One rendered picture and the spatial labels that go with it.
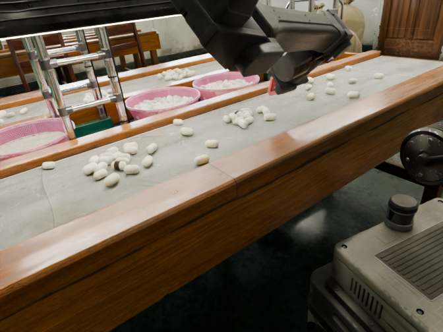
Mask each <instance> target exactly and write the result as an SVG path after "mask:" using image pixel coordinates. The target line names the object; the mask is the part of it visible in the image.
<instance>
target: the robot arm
mask: <svg viewBox="0 0 443 332"><path fill-rule="evenodd" d="M170 1H171V2H172V3H173V5H174V6H175V8H176V9H177V10H178V11H179V13H180V14H181V15H183V17H184V19H185V21H186V23H187V24H188V25H189V27H190V28H191V30H192V31H193V32H194V34H195V35H196V36H197V38H198V39H199V40H200V44H201V45H202V46H203V48H204V49H205V50H206V51H207V52H209V54H211V56H213V58H214V59H215V60H216V61H217V62H218V63H219V64H220V65H221V66H222V67H223V68H224V69H225V70H227V69H228V70H229V71H231V72H233V71H236V70H238V71H239V72H240V73H241V74H242V76H243V77H248V76H254V75H258V74H264V73H265V72H266V71H268V74H269V75H270V85H269V87H268V94H269V96H273V95H280V94H286V93H288V92H291V91H293V90H295V89H296V88H297V86H299V85H301V84H306V83H307V82H308V81H309V80H308V78H307V75H308V74H309V73H310V72H311V71H313V70H314V69H315V68H316V67H317V66H318V65H320V64H321V63H322V62H323V61H325V60H326V61H327V62H328V61H330V60H331V59H333V58H336V57H339V56H340V55H343V54H344V53H345V52H346V51H347V50H348V49H349V48H350V47H351V46H352V44H351V41H350V39H351V38H352V37H353V34H352V33H351V31H350V30H349V28H348V27H347V26H346V25H345V24H344V22H343V21H342V20H341V18H340V17H339V16H338V15H337V14H336V12H335V11H334V10H331V9H327V10H326V11H320V12H319V13H311V12H306V11H298V10H293V9H285V8H280V7H272V6H269V5H265V4H262V3H261V2H260V1H259V0H170ZM284 53H285V54H284ZM272 66H273V67H272ZM274 87H275V88H274Z"/></svg>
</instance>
